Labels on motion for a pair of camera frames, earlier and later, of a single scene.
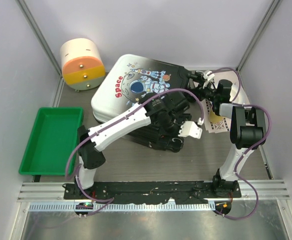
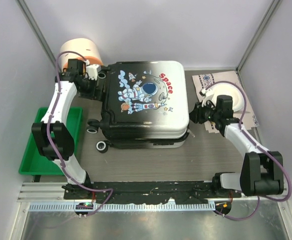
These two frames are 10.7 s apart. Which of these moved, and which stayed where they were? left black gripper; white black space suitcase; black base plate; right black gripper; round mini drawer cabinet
Moved: left black gripper; right black gripper; white black space suitcase
Stayed: round mini drawer cabinet; black base plate
